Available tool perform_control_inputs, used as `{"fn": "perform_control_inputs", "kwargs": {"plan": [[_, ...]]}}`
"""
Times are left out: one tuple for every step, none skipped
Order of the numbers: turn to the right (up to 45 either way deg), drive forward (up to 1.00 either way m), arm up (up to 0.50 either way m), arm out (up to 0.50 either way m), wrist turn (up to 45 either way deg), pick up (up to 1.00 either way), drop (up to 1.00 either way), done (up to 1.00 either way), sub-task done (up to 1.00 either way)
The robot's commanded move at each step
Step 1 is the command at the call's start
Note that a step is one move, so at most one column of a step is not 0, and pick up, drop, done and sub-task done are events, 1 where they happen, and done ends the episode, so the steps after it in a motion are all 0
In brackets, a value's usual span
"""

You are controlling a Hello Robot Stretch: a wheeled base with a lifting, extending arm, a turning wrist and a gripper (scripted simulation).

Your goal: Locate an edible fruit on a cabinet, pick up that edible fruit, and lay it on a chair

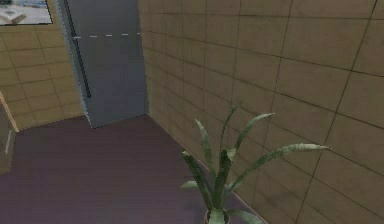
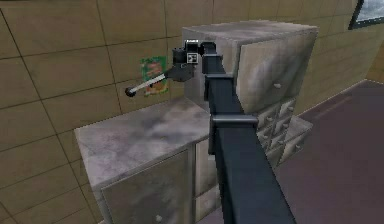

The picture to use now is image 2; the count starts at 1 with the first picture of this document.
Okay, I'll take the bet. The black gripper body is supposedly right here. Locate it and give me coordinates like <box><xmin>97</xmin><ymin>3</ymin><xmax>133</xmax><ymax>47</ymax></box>
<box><xmin>165</xmin><ymin>46</ymin><xmax>198</xmax><ymax>83</ymax></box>

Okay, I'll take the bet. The grey stone cabinet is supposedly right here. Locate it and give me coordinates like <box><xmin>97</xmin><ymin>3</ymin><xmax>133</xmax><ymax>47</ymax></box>
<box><xmin>73</xmin><ymin>19</ymin><xmax>319</xmax><ymax>224</ymax></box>

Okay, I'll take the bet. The dark framed window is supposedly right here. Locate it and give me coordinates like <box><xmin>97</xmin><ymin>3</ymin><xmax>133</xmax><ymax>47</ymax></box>
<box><xmin>347</xmin><ymin>0</ymin><xmax>384</xmax><ymax>31</ymax></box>

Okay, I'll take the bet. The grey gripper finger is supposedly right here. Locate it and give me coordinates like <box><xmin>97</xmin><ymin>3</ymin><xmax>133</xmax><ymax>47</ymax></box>
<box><xmin>124</xmin><ymin>72</ymin><xmax>168</xmax><ymax>98</ymax></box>

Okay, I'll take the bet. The green red wall poster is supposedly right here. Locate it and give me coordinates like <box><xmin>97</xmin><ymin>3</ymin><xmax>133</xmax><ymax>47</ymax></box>
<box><xmin>139</xmin><ymin>55</ymin><xmax>170</xmax><ymax>98</ymax></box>

